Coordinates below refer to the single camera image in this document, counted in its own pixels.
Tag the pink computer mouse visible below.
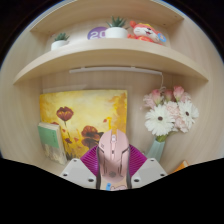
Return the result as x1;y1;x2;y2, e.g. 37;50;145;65
95;129;132;192

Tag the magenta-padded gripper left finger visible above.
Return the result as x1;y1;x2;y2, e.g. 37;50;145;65
59;145;101;192

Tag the orange book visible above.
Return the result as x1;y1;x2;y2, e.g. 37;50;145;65
169;159;190;175

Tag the green and beige book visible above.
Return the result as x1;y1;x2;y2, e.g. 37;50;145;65
37;121;68;166

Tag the wooden shelf with decorations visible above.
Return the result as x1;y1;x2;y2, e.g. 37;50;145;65
13;0;209;85

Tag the pink and white flower bouquet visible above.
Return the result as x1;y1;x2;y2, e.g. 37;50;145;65
142;85;200;143

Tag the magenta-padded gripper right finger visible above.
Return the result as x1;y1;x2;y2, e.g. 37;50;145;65
126;143;168;191

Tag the yellow poppy flower painting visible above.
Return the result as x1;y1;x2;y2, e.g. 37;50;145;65
39;89;129;160

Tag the pale teal vase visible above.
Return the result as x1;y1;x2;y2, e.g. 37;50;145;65
145;138;167;163

